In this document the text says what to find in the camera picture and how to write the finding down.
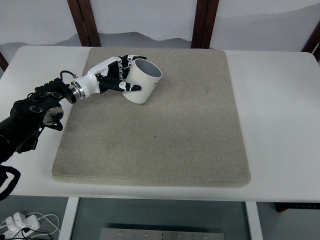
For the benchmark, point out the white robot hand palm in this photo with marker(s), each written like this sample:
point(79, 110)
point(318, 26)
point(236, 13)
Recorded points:
point(88, 84)

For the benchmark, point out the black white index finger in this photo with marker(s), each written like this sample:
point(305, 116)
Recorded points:
point(117, 73)

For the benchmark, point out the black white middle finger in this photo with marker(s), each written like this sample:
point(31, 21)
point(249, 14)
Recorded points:
point(115, 64)

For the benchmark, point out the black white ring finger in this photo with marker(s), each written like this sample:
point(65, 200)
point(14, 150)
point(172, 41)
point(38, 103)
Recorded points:
point(126, 60)

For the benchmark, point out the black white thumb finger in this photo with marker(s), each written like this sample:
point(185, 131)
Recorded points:
point(110, 83)

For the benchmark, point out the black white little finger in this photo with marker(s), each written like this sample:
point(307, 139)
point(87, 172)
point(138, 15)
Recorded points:
point(132, 57)

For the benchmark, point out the white ribbed cup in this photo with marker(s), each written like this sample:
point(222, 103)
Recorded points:
point(144, 74)

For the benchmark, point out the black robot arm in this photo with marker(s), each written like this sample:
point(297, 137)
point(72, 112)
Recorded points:
point(20, 131)

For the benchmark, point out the grey felt mat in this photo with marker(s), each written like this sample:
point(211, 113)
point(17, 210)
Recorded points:
point(187, 133)

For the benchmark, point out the white table leg left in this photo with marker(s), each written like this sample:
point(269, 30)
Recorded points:
point(69, 218)

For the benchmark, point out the white table leg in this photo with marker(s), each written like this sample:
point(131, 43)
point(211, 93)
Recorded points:
point(69, 218)
point(253, 220)

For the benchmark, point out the white power strip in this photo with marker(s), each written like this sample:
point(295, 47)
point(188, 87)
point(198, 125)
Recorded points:
point(19, 226)

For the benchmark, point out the white table leg right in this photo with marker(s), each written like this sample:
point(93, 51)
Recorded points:
point(253, 220)

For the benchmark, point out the dark wooden furniture foot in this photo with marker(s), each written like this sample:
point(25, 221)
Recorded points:
point(283, 206)

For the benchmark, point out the brown wooden screen frame left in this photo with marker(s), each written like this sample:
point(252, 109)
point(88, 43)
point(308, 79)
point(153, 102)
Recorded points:
point(84, 21)

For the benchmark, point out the brown wooden screen frame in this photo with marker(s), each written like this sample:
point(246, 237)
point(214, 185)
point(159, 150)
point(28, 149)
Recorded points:
point(312, 45)
point(204, 21)
point(84, 21)

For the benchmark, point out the brown wooden screen frame middle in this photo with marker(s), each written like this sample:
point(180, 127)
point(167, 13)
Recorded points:
point(204, 21)

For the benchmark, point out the metal base plate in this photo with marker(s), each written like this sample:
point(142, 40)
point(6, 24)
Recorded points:
point(143, 234)

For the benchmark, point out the brown wooden screen frame right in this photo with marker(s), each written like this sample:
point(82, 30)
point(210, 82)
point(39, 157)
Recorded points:
point(312, 45)

